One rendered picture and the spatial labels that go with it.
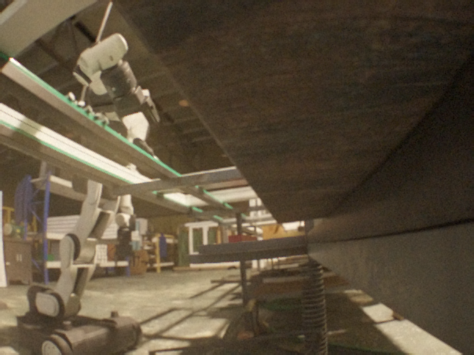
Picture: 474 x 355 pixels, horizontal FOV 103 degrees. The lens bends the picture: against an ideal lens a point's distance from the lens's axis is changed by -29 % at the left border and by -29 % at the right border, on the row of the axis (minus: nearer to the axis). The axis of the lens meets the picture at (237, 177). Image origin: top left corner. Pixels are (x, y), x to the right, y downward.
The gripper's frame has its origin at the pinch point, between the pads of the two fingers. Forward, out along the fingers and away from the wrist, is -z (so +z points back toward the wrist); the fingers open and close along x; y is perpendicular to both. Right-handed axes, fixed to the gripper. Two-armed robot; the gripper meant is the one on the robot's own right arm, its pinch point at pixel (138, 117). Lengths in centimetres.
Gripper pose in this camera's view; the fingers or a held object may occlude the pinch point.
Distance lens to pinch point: 83.6
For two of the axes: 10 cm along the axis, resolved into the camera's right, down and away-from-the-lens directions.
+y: -0.2, 7.6, -6.5
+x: -9.7, 1.3, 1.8
